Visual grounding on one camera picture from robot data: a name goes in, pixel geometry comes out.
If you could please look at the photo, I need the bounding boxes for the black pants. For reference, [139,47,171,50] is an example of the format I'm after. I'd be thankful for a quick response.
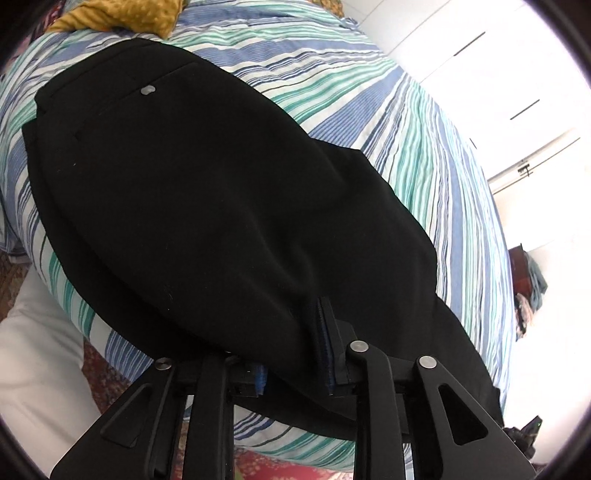
[21,38,504,444]

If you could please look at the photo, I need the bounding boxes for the patterned red rug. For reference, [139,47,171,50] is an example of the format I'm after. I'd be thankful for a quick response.
[0,249,361,480]

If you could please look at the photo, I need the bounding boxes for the white door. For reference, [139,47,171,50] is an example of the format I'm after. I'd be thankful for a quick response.
[487,127,589,197]

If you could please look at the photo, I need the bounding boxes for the mustard yellow pillow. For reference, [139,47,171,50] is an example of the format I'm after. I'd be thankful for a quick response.
[46,0,190,38]

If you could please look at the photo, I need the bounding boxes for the striped bedspread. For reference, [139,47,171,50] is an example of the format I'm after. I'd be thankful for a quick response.
[0,0,515,472]

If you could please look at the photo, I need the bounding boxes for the grey-blue clothes heap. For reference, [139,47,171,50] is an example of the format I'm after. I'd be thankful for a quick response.
[525,256,549,311]

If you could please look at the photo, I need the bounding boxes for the white rounded object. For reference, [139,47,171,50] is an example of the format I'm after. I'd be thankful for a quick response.
[0,272,109,467]

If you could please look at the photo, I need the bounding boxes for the colourful clothes pile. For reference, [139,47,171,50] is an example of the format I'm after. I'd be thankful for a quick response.
[513,293,534,340]

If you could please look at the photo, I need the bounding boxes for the dark wooden nightstand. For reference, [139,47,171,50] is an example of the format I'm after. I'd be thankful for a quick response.
[508,244,532,296]

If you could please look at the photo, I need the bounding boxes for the white wardrobe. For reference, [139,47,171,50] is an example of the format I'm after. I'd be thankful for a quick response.
[342,0,587,185]

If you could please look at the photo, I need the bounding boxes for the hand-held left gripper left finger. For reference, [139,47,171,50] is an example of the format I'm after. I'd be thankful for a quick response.
[50,354,269,480]

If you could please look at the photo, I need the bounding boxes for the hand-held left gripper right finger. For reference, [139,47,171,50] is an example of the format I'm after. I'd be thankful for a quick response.
[316,298,546,480]

